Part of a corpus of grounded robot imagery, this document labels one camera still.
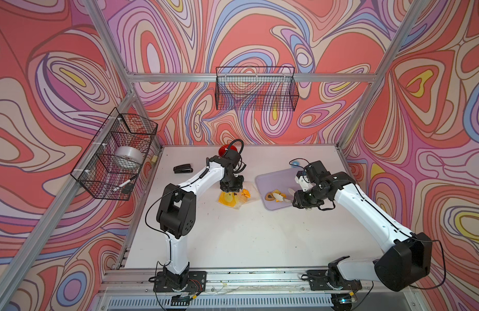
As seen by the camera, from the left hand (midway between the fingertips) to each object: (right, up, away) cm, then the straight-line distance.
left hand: (242, 190), depth 91 cm
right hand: (+24, -6, -12) cm, 28 cm away
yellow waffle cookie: (+19, -2, +7) cm, 20 cm away
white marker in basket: (-45, +5, -18) cm, 49 cm away
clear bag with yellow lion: (-4, -5, +3) cm, 7 cm away
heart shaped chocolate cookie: (+14, -4, +6) cm, 16 cm away
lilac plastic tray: (+22, +4, +12) cm, 25 cm away
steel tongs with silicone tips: (+17, -3, -2) cm, 17 cm away
